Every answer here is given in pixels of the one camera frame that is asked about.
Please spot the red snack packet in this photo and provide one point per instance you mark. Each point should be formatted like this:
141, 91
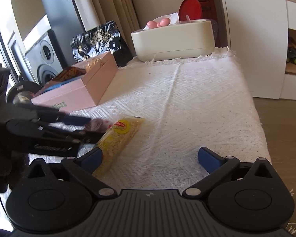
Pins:
69, 73

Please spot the cream tissue box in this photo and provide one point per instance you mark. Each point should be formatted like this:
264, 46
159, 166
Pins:
183, 40

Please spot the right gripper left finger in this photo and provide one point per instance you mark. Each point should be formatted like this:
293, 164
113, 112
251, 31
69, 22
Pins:
82, 168

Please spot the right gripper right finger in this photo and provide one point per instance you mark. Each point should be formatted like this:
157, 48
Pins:
218, 168

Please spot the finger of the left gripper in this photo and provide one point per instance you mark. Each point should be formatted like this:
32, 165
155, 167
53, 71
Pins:
50, 114
29, 131

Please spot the blue snack packet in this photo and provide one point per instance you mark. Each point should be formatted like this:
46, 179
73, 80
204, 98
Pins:
53, 85

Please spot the pink bow clip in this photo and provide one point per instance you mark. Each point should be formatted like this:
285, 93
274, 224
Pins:
153, 24

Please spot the orange round pastry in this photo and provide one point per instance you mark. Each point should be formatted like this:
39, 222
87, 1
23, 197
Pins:
92, 62

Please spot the pink cardboard box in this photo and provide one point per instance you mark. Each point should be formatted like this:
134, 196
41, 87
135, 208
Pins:
82, 93

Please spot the brown spiral lollipop packet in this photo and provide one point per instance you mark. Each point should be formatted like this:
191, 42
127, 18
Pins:
98, 125

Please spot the toy truck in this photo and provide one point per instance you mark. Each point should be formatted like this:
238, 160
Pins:
291, 53

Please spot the white woven tablecloth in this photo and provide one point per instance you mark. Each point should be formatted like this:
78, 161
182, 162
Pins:
186, 104

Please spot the grey washing machine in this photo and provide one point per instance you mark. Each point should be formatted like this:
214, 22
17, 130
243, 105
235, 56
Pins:
45, 59

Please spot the black plum snack bag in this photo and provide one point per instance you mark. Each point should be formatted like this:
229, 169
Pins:
99, 40

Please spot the red round chair back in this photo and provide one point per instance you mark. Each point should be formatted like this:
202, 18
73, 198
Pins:
190, 8

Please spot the yellow noodle snack packet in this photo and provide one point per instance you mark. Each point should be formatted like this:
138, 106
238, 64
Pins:
115, 140

